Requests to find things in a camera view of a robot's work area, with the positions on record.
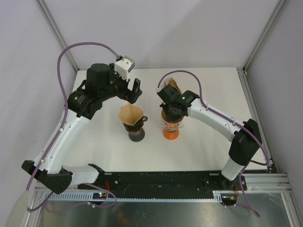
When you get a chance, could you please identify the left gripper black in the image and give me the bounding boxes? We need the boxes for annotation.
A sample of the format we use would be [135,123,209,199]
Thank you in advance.
[99,63,142,104]

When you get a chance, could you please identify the brown paper coffee filter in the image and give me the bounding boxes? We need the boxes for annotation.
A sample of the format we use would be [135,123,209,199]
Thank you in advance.
[118,104,144,126]
[161,110,184,123]

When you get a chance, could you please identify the clear plastic dripper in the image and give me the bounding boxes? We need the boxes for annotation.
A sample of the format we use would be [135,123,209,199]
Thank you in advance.
[162,118,184,132]

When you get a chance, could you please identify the glass beaker with orange contents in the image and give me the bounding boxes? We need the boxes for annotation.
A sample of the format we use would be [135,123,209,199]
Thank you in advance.
[162,127,179,140]

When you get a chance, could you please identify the olive green plastic dripper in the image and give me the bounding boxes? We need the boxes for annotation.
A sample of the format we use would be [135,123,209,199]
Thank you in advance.
[123,116,148,132]

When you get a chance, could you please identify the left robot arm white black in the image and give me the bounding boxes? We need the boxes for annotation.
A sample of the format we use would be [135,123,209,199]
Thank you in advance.
[21,58,142,194]

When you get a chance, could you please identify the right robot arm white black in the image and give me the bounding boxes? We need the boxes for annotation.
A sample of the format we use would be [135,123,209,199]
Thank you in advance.
[157,85,262,190]

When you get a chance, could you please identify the brown paper coffee filters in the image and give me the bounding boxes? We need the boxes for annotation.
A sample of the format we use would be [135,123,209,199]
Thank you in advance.
[169,78,182,94]

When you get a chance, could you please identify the orange coffee filter box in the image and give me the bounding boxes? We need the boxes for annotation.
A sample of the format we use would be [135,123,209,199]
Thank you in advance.
[163,77,173,87]

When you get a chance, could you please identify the grey carafe with red rim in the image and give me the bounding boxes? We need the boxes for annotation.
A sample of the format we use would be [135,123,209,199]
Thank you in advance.
[128,128,145,142]

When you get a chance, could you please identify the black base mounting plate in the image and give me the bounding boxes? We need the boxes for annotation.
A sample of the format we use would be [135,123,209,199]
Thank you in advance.
[78,172,248,201]

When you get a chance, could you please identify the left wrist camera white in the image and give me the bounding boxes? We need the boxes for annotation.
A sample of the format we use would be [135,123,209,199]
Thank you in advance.
[114,56,135,81]

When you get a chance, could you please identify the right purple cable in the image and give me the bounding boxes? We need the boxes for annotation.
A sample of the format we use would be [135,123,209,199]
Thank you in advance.
[156,70,270,218]

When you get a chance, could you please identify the purple cable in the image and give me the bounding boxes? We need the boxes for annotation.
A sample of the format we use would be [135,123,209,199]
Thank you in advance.
[25,42,123,213]
[156,70,270,218]

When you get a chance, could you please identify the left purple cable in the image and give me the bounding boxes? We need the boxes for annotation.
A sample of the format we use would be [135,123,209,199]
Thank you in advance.
[25,42,123,213]

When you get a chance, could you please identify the aluminium frame post left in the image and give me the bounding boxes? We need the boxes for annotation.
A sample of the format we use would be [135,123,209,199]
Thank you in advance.
[35,0,79,72]

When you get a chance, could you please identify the aluminium frame post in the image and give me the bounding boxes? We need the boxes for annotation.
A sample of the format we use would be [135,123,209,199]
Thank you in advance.
[242,0,289,72]
[35,0,79,72]

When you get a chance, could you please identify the grey slotted cable duct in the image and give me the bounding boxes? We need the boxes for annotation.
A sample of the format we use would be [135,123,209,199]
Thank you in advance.
[43,191,238,202]

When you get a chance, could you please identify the aluminium frame rail right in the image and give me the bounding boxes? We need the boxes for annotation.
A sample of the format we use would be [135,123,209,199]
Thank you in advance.
[236,67,293,193]

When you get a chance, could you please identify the aluminium frame post right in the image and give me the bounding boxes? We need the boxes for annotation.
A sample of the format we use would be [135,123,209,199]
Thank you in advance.
[242,0,289,72]

